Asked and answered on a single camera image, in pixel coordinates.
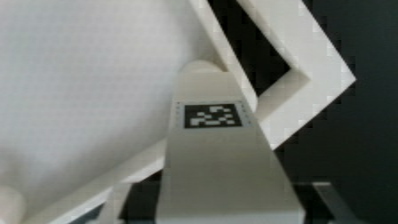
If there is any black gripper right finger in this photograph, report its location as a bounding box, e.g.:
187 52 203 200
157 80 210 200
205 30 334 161
293 182 363 224

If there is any white L-shaped obstacle wall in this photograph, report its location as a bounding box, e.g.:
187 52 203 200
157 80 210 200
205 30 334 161
46 0 356 224

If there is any white desk tabletop tray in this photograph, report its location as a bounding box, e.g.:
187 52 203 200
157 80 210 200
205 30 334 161
0 0 244 224

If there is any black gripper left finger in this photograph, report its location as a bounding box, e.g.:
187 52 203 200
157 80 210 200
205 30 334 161
100 173 162 224

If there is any white desk leg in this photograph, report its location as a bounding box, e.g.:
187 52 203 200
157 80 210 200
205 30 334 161
155 60 306 224
0 186 25 224

